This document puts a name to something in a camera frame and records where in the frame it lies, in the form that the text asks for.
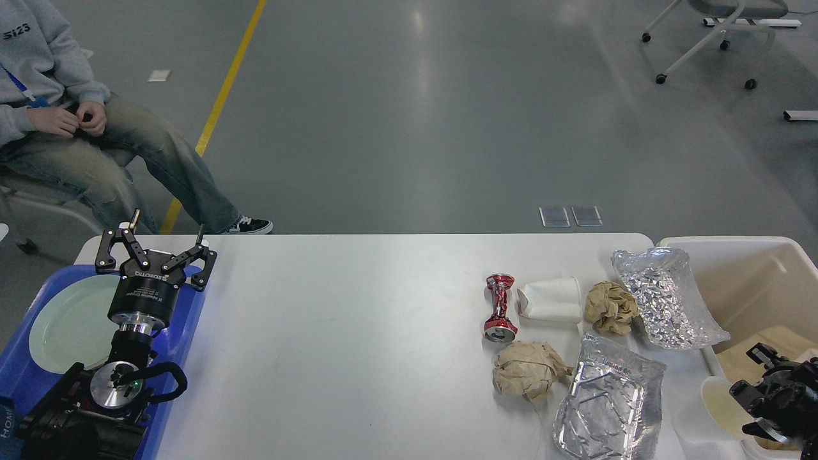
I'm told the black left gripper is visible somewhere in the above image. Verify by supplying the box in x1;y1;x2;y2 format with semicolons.
95;208;218;330

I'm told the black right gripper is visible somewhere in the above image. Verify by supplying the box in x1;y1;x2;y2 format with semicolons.
729;343;816;445

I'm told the white bowl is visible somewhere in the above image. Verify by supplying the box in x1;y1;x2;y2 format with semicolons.
700;376;754;440

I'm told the mint green plate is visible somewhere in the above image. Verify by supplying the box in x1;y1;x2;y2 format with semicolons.
29;275;120;374

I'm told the white paper cup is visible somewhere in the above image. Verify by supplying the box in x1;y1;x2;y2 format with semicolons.
517;277;582;324

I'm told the brown paper bag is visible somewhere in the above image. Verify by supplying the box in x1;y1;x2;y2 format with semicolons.
718;325;817;459

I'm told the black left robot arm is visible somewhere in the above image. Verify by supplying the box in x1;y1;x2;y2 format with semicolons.
17;211;217;459

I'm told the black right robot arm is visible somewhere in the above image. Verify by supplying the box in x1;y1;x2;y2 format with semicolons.
729;343;817;459

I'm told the beige plastic bin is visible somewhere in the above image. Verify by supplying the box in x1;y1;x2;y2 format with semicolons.
660;236;816;459

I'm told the silver foil bag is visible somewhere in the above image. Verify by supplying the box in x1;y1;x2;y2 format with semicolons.
612;247;731;350

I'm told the white chair of person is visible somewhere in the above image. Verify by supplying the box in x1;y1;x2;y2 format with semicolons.
1;166;102;254

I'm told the small crumpled brown paper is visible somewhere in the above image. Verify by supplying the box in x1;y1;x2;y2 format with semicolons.
584;280;639;337

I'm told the seated person grey hoodie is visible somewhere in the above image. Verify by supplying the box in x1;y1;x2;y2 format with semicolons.
1;1;274;234

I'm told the crumpled brown paper ball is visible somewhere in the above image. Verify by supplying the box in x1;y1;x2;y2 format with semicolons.
493;342;575;404

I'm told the right floor outlet plate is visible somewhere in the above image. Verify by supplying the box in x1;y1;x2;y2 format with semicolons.
571;206;604;227

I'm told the floor outlet plate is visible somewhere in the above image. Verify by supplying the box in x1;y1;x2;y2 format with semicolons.
539;206;572;228
571;206;604;227

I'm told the left floor outlet plate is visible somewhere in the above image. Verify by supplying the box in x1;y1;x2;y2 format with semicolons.
539;206;572;228

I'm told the crushed red soda can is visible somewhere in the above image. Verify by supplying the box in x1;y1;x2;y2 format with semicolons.
483;273;519;343

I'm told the white floor bar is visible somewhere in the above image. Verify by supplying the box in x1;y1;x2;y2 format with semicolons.
783;109;818;122

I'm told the white desk foot bar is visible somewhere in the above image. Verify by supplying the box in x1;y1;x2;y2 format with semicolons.
703;17;801;29

